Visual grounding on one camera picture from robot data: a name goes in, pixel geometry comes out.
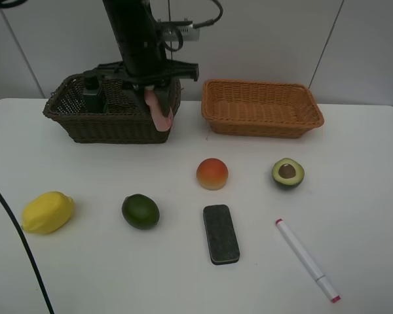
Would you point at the orange peach toy fruit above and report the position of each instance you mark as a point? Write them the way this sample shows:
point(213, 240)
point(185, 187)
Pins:
point(212, 174)

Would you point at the dark green pump bottle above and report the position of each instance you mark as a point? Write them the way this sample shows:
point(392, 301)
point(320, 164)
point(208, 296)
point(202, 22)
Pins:
point(93, 94)

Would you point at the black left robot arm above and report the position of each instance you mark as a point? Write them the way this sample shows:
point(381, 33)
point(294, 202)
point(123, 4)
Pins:
point(137, 17)

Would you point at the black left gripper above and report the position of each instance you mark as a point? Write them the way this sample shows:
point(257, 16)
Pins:
point(144, 63)

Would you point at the orange wicker basket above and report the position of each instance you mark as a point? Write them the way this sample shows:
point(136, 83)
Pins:
point(259, 109)

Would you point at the halved avocado toy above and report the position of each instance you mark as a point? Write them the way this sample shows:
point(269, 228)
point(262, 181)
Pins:
point(287, 173)

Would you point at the yellow lemon toy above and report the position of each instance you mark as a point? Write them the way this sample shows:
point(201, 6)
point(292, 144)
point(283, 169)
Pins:
point(47, 213)

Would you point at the dark brown wicker basket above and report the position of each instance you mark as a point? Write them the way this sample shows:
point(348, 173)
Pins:
point(121, 123)

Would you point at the white pink-capped marker pen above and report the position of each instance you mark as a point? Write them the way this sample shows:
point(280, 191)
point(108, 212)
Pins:
point(310, 265)

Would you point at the pink bottle white cap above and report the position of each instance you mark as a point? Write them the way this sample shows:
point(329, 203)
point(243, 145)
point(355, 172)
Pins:
point(161, 122)

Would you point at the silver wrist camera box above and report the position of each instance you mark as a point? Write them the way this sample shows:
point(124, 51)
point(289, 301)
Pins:
point(172, 29)

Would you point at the dark grey board eraser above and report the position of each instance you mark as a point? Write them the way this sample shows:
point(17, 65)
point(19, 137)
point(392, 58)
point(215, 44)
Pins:
point(221, 238)

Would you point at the green lime toy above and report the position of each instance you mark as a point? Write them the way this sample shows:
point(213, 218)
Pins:
point(140, 211)

